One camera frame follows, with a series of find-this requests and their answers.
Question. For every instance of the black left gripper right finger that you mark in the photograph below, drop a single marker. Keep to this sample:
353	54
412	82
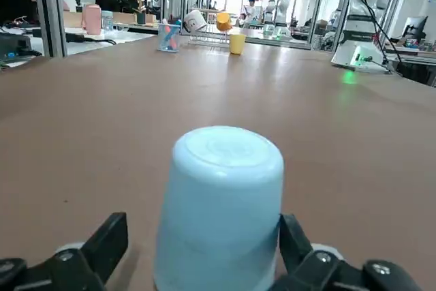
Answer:
323	270

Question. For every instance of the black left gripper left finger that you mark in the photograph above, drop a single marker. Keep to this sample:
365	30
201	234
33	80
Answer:
68	267

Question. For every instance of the yellow plastic cup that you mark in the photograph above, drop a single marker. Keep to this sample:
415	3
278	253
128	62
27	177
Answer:
237	43

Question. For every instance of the pink pen in beaker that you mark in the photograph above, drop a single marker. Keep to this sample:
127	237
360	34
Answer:
172	44

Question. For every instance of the pink tumbler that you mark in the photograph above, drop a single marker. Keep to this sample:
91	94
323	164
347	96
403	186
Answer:
91	18

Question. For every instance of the clear water bottle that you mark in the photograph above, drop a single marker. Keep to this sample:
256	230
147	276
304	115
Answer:
107	20

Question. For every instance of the clear plastic beaker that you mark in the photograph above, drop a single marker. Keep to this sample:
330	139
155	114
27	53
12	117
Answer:
168	37

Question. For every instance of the blue pen in beaker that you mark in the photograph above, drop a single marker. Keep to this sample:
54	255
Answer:
166	33

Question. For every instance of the clear acrylic mug rack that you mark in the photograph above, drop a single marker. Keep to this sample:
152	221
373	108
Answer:
207	40

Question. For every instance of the background black monitor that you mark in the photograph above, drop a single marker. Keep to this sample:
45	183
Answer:
416	27

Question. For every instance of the yellow mug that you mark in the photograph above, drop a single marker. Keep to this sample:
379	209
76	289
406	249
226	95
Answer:
223	22

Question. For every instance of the white printed mug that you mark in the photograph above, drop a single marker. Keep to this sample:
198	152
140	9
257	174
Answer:
195	22

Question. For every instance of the aluminium frame post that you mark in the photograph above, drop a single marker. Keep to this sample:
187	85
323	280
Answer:
51	8

